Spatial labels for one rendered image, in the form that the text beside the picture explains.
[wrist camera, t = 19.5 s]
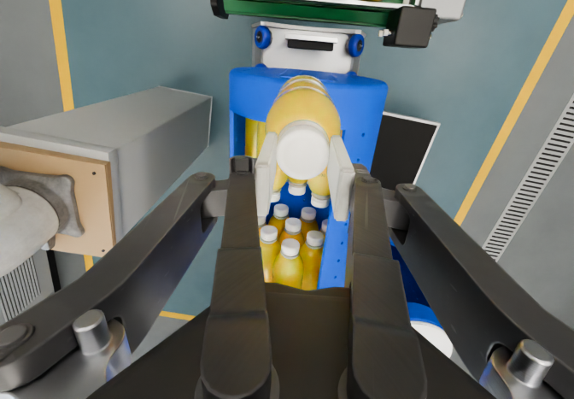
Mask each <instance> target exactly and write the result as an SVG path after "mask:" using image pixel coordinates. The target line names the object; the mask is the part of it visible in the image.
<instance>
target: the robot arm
mask: <svg viewBox="0 0 574 399"><path fill-rule="evenodd" d="M277 141H278V134H277V133H276V132H268V133H267V134H266V137H265V140H264V143H263V145H262V147H261V152H260V154H259V156H258V158H253V157H251V156H248V155H235V156H233V157H231V158H230V159H229V170H230V175H229V179H223V180H215V176H214V175H213V174H212V173H204V172H199V173H194V174H192V175H191V176H190V177H188V178H187V179H186V180H185V181H184V182H183V183H182V184H181V185H180V186H179V187H177V188H176V189H175V190H174V191H173V192H172V193H171V194H170V195H169V196H168V197H167V198H165V199H164V200H163V201H162V202H161V203H160V204H159V205H158V206H157V207H156V208H154V209H153V210H152V211H151V212H150V213H149V214H148V215H147V216H146V217H145V218H144V219H143V220H141V221H140V222H139V223H138V224H137V225H136V226H135V227H134V228H133V229H132V230H131V231H129V232H128V233H127V234H126V235H125V236H124V237H123V238H122V239H121V240H120V241H119V242H118V243H117V244H116V245H115V246H114V247H113V248H112V249H111V250H110V251H109V252H107V253H106V254H105V255H104V256H103V257H102V258H101V259H100V260H99V261H98V262H96V263H95V264H94V265H93V266H92V267H91V268H90V269H89V270H88V271H87V272H86V273H84V274H83V275H82V276H81V277H80V278H79V279H77V280H75V281H73V282H72V283H71V284H69V285H67V286H65V287H64V288H62V289H60V290H59V291H57V292H56V293H54V294H52V295H51V296H48V297H47V298H45V299H44V300H43V301H41V302H39V303H37V304H35V305H34V306H32V307H30V308H29V309H28V310H26V311H24V312H23V313H21V314H19V315H17V316H15V317H14V318H13V319H11V320H9V321H7V322H6V323H4V324H2V325H1V326H0V399H574V330H573V329H572V328H571V327H569V326H568V325H567V324H565V323H564V322H562V321H561V320H559V319H558V318H556V317H555V316H553V315H552V314H550V313H549V312H548V311H547V310H545V309H544V308H543V307H542V306H541V305H540V304H539V303H538V302H537V301H536V300H535V299H534V298H533V297H532V296H531V295H530V294H529V293H528V292H527V291H526V290H524V289H523V288H522V287H521V286H520V285H519V284H518V283H517V282H516V281H515V280H514V279H513V278H512V277H511V276H510V275H509V274H508V273H507V272H506V271H505V270H504V269H503V268H502V267H501V266H500V265H499V264H498V263H497V262H496V261H495V260H494V259H493V258H492V257H491V256H490V255H489V254H488V253H487V252H486V251H485V250H484V249H483V248H482V247H481V246H480V245H479V244H478V243H477V242H476V241H475V240H474V239H472V238H471V237H470V236H469V235H468V234H467V233H466V232H465V231H464V230H463V229H462V228H461V227H460V226H459V225H458V224H457V223H456V222H455V221H454V220H453V219H452V218H451V217H450V216H449V215H448V214H447V213H446V212H445V211H444V210H443V209H442V208H441V207H440V206H439V205H438V204H437V203H436V202H435V201H434V200H433V199H432V198H431V197H430V196H429V195H428V194H427V193H426V192H425V191H424V190H423V189H421V188H420V187H418V186H416V185H413V184H398V185H397V186H396V188H395V191H393V190H388V189H384V188H382V186H381V182H380V181H379V180H378V179H375V178H373V177H372V176H371V175H370V174H369V171H368V169H367V168H366V166H364V165H363V164H360V163H351V160H350V159H349V155H348V152H347V151H346V148H345V146H344V143H343V140H342V138H341V137H340V136H339V135H332V137H331V141H330V157H329V162H328V165H327V178H328V183H329V188H330V193H331V204H332V209H333V214H334V219H336V221H346V220H348V219H349V222H348V232H347V234H348V245H347V257H346V269H345V281H344V287H330V288H324V289H317V290H301V289H297V288H295V287H291V286H288V285H282V284H279V283H271V282H265V280H264V271H263V261H262V251H261V246H260V236H259V226H258V216H267V214H269V208H270V203H271V199H272V189H273V184H274V180H275V174H276V169H277V159H276V154H277ZM74 185H75V181H74V179H73V177H72V176H70V175H68V174H63V175H50V174H43V173H30V172H24V171H17V170H13V169H10V168H7V167H3V166H0V278H1V277H2V276H4V275H6V274H8V273H10V272H12V271H13V270H14V269H16V268H17V267H18V266H19V265H21V264H22V263H23V262H25V261H26V260H27V259H29V258H30V257H31V256H32V255H34V254H35V253H36V252H37V251H38V250H39V249H44V250H49V249H53V248H54V247H55V244H56V234H57V233H58V234H65V235H69V236H72V237H75V238H79V237H81V236H82V235H83V234H84V233H85V229H84V227H83V226H82V224H81V222H80V218H79V211H78V206H77V203H76V198H75V194H74ZM349 211H350V216H349ZM218 216H225V218H224V225H223V232H222V239H221V247H220V249H218V252H217V259H216V265H215V272H214V284H213V290H212V297H211V303H210V306H209V307H208V308H206V309H205V310H203V311H202V312H201V313H200V314H199V315H197V316H196V317H194V318H193V319H192V320H190V321H189V322H187V323H186V324H185V325H183V326H182V327H180V328H179V329H178V330H177V331H175V332H174V333H173V334H171V335H170V336H169V337H167V338H166V339H164V340H163V341H162V342H160V343H159V344H157V345H156V346H155V347H154V348H153V349H151V350H150V351H148V352H147V353H146V354H144V355H143V356H141V357H140V358H139V359H137V360H136V361H134V362H133V363H132V364H131V362H132V354H133V352H134V351H135V350H136V349H137V348H138V346H139V345H140V343H141V342H142V341H143V340H144V338H145V337H146V335H147V334H148V332H149V330H150V329H151V327H152V325H154V323H155V321H156V319H157V318H158V316H159V315H160V313H161V311H162V309H163V308H164V307H165V305H166V304H167V301H168V300H169V298H170V297H171V295H172V294H173V292H174V291H175V289H176V287H177V286H178V284H179V282H180V280H181V279H182V278H183V276H184V275H185V273H186V271H187V269H188V268H189V266H190V264H191V263H192V262H193V260H194V258H195V257H196V255H197V253H198V251H199V250H200V248H201V247H202V245H203V244H204V242H205V240H206V239H207V237H208V235H209V233H210V232H211V231H212V230H213V228H214V226H215V224H216V222H217V220H218ZM390 238H391V240H392V241H393V243H394V245H395V246H396V248H397V250H398V251H399V253H400V255H401V257H402V259H403V260H404V262H405V263H406V265H407V267H408V269H409V271H410V273H411V274H412V276H413V278H414V279H415V281H416V283H417V284H418V286H419V288H420V289H421V291H422V293H423V295H424V296H425V299H426V301H427V302H428V303H429V305H430V307H431V309H432V311H433V312H434V314H435V316H436V317H437V319H438V321H439V323H440V324H441V326H442V328H443V330H444V331H445V333H446V334H447V336H448V339H449V340H450V342H451V344H452V345H453V346H454V349H455V350H456V352H457V354H458V355H459V357H460V359H461V360H462V361H463V363H464V364H465V366H466V368H467V370H468V371H469V372H470V374H471V375H472V377H473V378H472V377H471V376H470V375H469V374H468V373H466V372H465V371H464V370H463V369H461V368H460V367H459V366H458V365H457V364H455V363H454V362H453V361H452V360H450V359H449V358H448V357H447V356H446V355H445V354H444V353H443V352H442V351H441V350H439V349H438V348H437V347H436V346H435V345H434V344H432V343H431V342H430V341H429V340H427V339H426V338H425V337H424V336H423V335H421V334H420V333H419V332H418V331H417V330H415V329H414V328H413V327H412V325H411V320H410V316H409V312H408V306H407V299H406V293H405V289H404V284H403V280H402V275H401V267H400V262H399V261H398V260H393V256H392V251H391V246H390ZM130 364H131V365H130Z"/></svg>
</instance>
